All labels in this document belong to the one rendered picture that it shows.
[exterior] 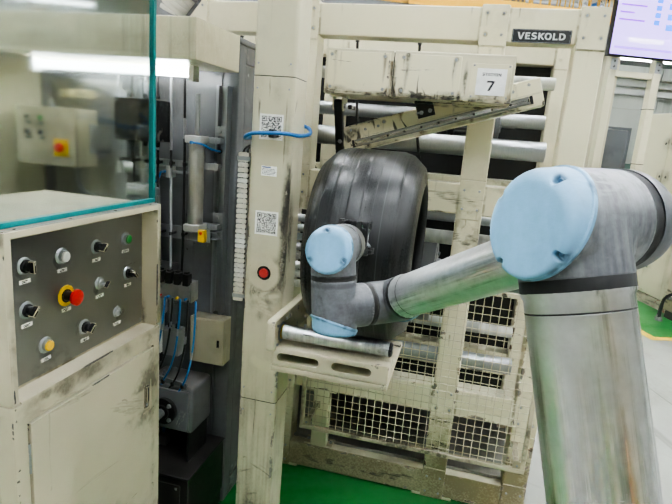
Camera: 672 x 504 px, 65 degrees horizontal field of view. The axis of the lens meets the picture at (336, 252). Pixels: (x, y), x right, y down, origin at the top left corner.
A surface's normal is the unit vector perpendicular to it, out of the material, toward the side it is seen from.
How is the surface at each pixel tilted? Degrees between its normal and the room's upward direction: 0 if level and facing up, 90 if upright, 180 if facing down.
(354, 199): 56
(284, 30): 90
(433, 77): 90
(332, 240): 78
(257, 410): 90
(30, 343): 90
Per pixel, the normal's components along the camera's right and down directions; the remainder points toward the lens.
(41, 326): 0.97, 0.13
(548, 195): -0.89, -0.08
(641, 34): 0.07, 0.22
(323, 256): -0.23, -0.01
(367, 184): -0.12, -0.53
